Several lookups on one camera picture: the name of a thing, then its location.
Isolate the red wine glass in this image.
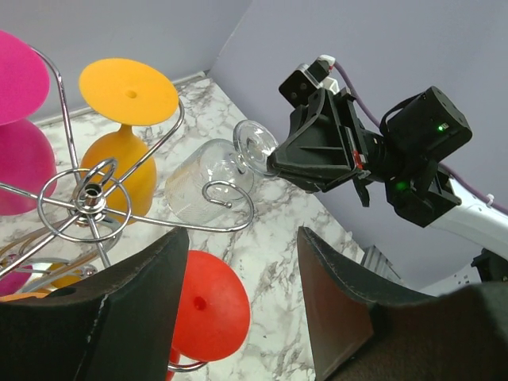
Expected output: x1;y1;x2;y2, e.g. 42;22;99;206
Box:
170;250;251;363

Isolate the yellow wine glass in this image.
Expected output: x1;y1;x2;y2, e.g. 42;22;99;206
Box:
50;270;83;289
79;58;179;216

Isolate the clear wine glass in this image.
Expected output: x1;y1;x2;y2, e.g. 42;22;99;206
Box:
164;120;279;225

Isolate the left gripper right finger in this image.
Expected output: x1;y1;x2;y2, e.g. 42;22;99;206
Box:
297;227;507;380

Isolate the chrome wine glass rack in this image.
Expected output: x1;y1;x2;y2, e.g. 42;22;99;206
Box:
0;45;255;372

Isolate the yellow wine glass left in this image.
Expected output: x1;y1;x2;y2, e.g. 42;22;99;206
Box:
50;270;83;289

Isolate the orange wine glass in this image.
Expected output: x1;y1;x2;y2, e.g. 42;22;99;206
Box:
0;292;48;302

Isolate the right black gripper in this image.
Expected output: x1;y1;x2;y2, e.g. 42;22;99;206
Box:
267;89;391;206

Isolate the yellow wine glass right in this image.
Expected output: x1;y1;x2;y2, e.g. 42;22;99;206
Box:
79;58;179;216

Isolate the pink wine glass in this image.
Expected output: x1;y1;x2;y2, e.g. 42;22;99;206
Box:
1;31;56;194

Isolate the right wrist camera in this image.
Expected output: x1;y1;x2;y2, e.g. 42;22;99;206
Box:
279;55;340;108

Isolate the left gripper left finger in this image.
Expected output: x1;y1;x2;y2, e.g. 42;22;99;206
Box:
1;228;189;380

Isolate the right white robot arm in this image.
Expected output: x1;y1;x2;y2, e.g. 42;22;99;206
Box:
267;87;507;282

